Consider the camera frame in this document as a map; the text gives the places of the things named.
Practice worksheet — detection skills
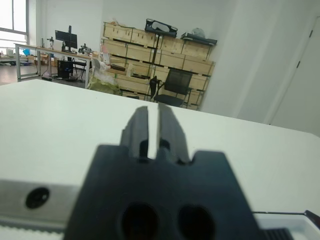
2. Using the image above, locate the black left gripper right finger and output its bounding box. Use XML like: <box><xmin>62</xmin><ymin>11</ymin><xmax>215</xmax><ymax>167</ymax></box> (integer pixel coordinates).
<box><xmin>156</xmin><ymin>103</ymin><xmax>191</xmax><ymax>166</ymax></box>

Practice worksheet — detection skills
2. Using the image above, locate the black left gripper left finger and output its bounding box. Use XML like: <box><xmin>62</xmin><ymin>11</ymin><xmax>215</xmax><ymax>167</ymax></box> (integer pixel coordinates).
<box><xmin>119</xmin><ymin>105</ymin><xmax>150</xmax><ymax>161</ymax></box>

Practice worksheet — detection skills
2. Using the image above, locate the tall black bin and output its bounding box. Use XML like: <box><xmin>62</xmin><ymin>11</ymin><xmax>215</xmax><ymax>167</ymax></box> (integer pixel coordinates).
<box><xmin>149</xmin><ymin>76</ymin><xmax>161</xmax><ymax>101</ymax></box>

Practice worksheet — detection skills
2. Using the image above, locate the black office chair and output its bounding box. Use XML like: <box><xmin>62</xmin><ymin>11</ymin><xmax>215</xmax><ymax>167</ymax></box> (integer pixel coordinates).
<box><xmin>152</xmin><ymin>68</ymin><xmax>195</xmax><ymax>108</ymax></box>

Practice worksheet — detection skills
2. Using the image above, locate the green plastic sack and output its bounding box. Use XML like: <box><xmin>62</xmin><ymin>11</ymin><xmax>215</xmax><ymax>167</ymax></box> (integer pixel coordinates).
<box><xmin>86</xmin><ymin>58</ymin><xmax>122</xmax><ymax>96</ymax></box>

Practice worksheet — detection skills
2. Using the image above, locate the wooden crate stack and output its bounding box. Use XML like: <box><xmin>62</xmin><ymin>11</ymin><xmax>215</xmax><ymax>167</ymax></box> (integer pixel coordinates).
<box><xmin>101</xmin><ymin>21</ymin><xmax>216</xmax><ymax>111</ymax></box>

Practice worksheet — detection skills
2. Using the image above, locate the black folding stool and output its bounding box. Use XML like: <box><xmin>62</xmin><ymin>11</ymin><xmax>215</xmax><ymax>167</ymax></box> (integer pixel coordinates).
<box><xmin>72</xmin><ymin>57</ymin><xmax>88</xmax><ymax>82</ymax></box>

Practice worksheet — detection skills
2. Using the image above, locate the black computer tower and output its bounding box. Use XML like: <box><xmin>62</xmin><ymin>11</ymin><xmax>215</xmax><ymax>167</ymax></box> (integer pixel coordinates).
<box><xmin>57</xmin><ymin>59</ymin><xmax>74</xmax><ymax>78</ymax></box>

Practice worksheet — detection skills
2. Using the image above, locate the flat black case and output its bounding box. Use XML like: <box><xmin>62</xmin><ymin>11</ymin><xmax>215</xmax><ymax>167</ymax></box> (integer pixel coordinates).
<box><xmin>181</xmin><ymin>32</ymin><xmax>218</xmax><ymax>46</ymax></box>

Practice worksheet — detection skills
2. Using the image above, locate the black goggles case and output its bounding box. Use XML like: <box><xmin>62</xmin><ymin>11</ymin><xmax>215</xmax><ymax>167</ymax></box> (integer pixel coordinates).
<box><xmin>144</xmin><ymin>18</ymin><xmax>179</xmax><ymax>38</ymax></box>

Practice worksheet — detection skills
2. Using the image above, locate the black computer monitor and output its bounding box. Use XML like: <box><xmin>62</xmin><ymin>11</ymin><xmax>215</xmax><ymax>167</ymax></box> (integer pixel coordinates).
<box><xmin>54</xmin><ymin>24</ymin><xmax>78</xmax><ymax>53</ymax></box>

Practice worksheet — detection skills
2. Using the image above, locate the wooden top desk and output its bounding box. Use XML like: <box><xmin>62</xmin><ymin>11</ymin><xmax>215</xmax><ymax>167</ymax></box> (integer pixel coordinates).
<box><xmin>13</xmin><ymin>42</ymin><xmax>93</xmax><ymax>83</ymax></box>

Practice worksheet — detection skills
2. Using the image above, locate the white door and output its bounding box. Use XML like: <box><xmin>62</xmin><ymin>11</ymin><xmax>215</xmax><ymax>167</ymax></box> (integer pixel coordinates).
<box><xmin>269</xmin><ymin>14</ymin><xmax>320</xmax><ymax>138</ymax></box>

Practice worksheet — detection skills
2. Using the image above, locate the bright window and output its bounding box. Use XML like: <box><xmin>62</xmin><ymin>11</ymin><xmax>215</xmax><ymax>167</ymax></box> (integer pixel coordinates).
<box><xmin>0</xmin><ymin>0</ymin><xmax>30</xmax><ymax>47</ymax></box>

